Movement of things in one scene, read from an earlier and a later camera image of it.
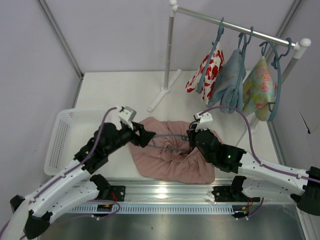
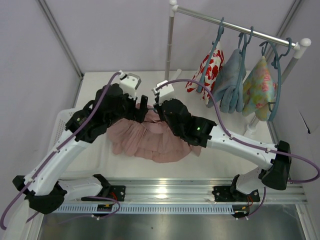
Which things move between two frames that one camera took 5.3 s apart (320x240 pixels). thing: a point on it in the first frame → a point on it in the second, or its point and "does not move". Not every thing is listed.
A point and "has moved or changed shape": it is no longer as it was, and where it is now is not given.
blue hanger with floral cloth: x=221 y=30 does not move
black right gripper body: x=194 y=139 → x=161 y=110
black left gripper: x=137 y=134 → x=136 y=110
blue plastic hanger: x=184 y=137 → x=153 y=109
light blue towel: x=223 y=90 does not move
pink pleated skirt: x=168 y=156 has moved or changed shape
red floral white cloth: x=215 y=67 does not move
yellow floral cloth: x=258 y=91 does not move
